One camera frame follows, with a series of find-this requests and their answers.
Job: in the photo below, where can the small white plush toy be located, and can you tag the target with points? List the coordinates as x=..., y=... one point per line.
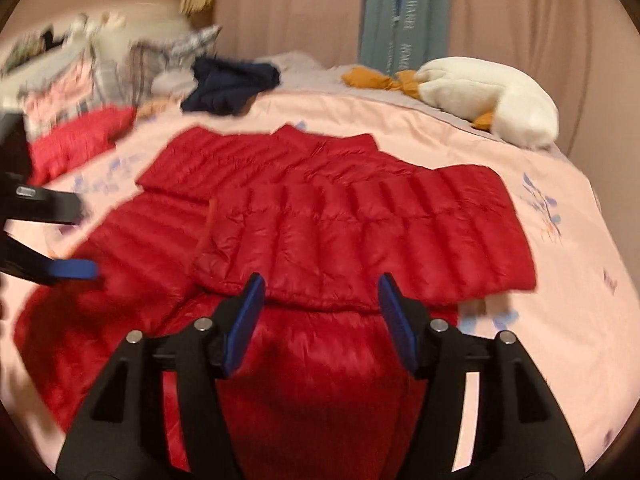
x=100, y=20

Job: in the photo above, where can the grey plaid pillow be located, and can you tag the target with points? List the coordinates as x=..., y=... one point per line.
x=120, y=75
x=195, y=42

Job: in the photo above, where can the red down jacket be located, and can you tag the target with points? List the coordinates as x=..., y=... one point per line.
x=325, y=220

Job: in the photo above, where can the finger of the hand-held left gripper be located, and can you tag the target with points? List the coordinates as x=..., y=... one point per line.
x=50, y=205
x=75, y=270

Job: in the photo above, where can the grey cloth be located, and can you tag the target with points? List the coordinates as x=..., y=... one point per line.
x=172, y=82

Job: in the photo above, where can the red folded quilted garment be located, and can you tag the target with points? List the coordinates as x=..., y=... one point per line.
x=80, y=140

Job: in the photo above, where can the grey bed sheet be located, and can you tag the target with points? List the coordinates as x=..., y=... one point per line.
x=310, y=67

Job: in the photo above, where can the stack of pink clothes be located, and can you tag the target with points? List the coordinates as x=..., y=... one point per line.
x=60, y=92

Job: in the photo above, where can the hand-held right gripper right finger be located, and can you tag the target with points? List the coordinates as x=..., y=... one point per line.
x=400, y=320

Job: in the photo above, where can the white goose plush toy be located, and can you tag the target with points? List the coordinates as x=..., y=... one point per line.
x=490, y=95

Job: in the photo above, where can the pink printed blanket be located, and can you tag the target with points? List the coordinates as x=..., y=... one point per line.
x=550, y=310

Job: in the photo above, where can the navy blue garment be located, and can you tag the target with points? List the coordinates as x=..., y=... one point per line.
x=225, y=85

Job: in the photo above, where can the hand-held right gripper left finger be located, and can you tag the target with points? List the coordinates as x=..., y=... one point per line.
x=244, y=320

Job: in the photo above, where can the beige pillow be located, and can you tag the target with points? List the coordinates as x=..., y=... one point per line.
x=125, y=37

